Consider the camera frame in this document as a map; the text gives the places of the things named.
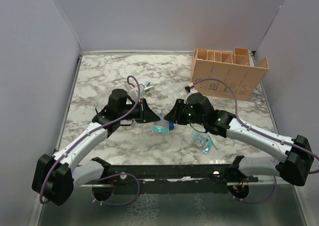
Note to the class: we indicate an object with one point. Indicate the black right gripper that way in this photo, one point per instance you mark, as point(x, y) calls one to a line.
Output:
point(176, 113)

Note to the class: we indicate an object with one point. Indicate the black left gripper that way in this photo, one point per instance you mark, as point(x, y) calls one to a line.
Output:
point(146, 114)

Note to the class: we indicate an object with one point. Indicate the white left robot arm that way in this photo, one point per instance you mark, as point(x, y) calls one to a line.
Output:
point(54, 177)

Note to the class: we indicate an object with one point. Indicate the clear plastic kit box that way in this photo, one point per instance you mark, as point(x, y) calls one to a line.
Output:
point(119, 105)

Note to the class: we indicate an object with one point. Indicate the white blue nail clipper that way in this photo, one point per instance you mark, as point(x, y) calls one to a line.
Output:
point(147, 86)

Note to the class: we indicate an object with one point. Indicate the clear bandage packet teal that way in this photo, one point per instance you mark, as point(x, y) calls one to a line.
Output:
point(204, 142)

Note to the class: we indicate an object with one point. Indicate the peach plastic organizer basket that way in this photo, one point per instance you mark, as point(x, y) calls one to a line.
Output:
point(234, 68)

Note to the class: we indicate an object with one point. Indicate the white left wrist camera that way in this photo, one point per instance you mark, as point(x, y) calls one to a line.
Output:
point(133, 92)

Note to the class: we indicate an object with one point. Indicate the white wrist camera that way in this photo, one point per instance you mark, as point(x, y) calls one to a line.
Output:
point(190, 89)
point(133, 92)

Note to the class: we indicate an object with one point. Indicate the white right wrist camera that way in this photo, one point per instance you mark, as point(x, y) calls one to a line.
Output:
point(190, 89)

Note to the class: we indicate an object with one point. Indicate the black mounting rail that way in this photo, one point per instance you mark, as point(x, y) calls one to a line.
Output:
point(168, 179)

